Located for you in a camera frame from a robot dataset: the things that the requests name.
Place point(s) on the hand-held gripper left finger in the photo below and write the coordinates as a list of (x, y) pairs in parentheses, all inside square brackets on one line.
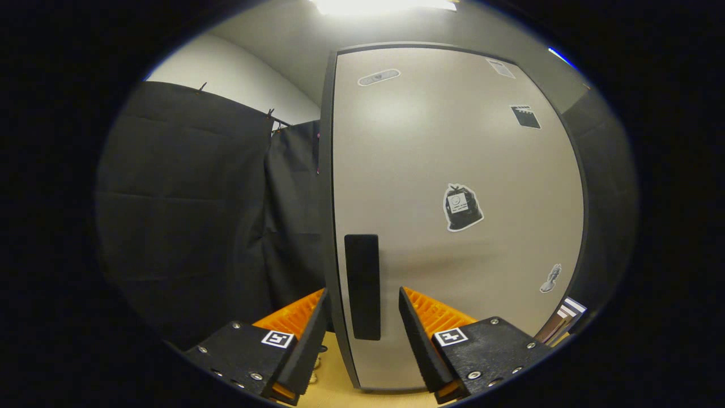
[(308, 351)]

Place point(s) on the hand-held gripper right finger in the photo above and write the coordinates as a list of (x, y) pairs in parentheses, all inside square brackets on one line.
[(419, 345)]

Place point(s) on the dark red book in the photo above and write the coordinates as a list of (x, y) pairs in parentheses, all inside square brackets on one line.
[(546, 334)]

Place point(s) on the dark grey cabinet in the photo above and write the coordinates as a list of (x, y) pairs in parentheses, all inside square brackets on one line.
[(327, 170)]

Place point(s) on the black backdrop cloth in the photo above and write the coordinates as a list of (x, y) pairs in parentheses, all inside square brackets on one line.
[(181, 198)]

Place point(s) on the long ceiling light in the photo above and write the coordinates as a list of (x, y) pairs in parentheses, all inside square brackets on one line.
[(561, 56)]

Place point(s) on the large ceiling light panel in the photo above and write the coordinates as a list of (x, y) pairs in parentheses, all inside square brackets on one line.
[(379, 5)]

